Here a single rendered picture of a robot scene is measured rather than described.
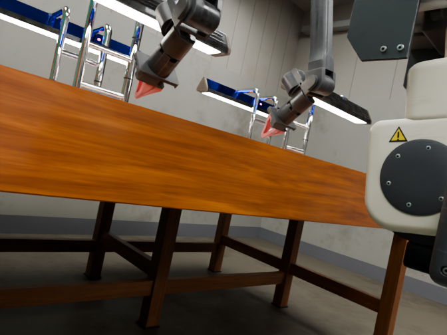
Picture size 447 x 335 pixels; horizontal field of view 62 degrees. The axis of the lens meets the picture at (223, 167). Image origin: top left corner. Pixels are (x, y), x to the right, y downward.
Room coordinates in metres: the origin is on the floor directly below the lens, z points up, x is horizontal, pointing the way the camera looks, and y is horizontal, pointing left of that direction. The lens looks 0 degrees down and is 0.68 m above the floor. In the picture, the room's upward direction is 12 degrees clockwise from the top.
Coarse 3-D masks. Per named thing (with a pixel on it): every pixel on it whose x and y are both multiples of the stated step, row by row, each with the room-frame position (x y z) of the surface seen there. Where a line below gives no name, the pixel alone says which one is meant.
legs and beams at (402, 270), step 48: (0, 240) 1.62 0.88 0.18; (48, 240) 1.75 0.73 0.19; (96, 240) 1.90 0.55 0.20; (288, 240) 2.06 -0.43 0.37; (0, 288) 1.13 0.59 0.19; (48, 288) 1.22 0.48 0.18; (96, 288) 1.33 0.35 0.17; (144, 288) 1.46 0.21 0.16; (192, 288) 1.62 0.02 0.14; (288, 288) 2.06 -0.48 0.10; (336, 288) 1.83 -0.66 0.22; (384, 288) 1.65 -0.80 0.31
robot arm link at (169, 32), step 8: (168, 24) 0.79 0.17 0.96; (168, 32) 0.77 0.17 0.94; (176, 32) 0.75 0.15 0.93; (184, 32) 0.77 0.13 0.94; (168, 40) 0.77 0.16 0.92; (176, 40) 0.76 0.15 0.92; (184, 40) 0.76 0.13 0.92; (192, 40) 0.77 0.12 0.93; (168, 48) 0.77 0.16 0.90; (176, 48) 0.77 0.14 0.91; (184, 48) 0.77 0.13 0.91; (176, 56) 0.78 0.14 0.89
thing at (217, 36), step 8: (120, 0) 0.94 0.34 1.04; (128, 0) 0.95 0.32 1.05; (136, 0) 0.97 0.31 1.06; (144, 0) 0.99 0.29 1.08; (152, 0) 1.02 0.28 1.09; (160, 0) 1.04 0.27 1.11; (136, 8) 0.97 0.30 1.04; (144, 8) 0.98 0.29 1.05; (152, 8) 1.00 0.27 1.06; (152, 16) 1.00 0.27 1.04; (144, 24) 1.07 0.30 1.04; (216, 32) 1.18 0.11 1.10; (200, 40) 1.11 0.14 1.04; (208, 40) 1.13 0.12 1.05; (216, 40) 1.16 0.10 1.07; (224, 40) 1.19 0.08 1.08; (216, 48) 1.16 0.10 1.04; (224, 48) 1.17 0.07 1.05; (216, 56) 1.24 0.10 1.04
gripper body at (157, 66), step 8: (160, 48) 0.78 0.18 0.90; (136, 56) 0.81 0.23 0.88; (144, 56) 0.82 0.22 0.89; (152, 56) 0.80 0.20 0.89; (160, 56) 0.79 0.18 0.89; (168, 56) 0.78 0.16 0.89; (144, 64) 0.81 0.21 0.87; (152, 64) 0.80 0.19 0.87; (160, 64) 0.80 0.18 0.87; (168, 64) 0.80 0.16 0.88; (176, 64) 0.81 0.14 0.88; (144, 72) 0.79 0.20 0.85; (152, 72) 0.81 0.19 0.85; (160, 72) 0.81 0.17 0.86; (168, 72) 0.82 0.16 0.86; (160, 80) 0.83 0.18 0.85; (168, 80) 0.83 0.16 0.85; (176, 80) 0.85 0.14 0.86
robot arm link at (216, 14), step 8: (192, 0) 0.71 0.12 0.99; (200, 0) 0.71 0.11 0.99; (208, 0) 0.76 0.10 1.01; (216, 0) 0.75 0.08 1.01; (192, 8) 0.71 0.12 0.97; (200, 8) 0.71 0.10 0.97; (208, 8) 0.73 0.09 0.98; (216, 8) 0.74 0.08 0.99; (192, 16) 0.71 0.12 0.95; (200, 16) 0.72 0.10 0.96; (208, 16) 0.73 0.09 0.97; (216, 16) 0.74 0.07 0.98; (192, 24) 0.73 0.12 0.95; (200, 24) 0.73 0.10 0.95; (208, 24) 0.74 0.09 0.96; (216, 24) 0.75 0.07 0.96; (208, 32) 0.76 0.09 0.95
